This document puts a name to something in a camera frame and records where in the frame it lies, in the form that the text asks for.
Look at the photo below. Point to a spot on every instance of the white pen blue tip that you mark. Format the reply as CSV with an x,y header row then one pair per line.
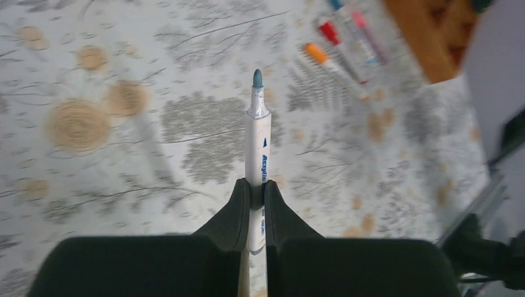
x,y
345,13

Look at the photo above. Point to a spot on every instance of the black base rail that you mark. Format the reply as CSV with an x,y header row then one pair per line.
x,y
476,259

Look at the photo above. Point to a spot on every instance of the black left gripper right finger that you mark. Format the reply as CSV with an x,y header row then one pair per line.
x,y
301,262

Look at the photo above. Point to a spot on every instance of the floral patterned mat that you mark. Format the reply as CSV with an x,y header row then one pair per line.
x,y
127,118

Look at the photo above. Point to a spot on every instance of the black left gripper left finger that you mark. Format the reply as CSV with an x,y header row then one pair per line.
x,y
212,261

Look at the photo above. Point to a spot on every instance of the pink pen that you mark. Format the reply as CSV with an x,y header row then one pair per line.
x,y
370,39

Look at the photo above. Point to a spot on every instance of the orange compartment tray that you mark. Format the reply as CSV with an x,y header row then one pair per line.
x,y
437,32

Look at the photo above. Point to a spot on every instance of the white pen red tip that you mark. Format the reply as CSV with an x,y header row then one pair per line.
x,y
330,32
332,68

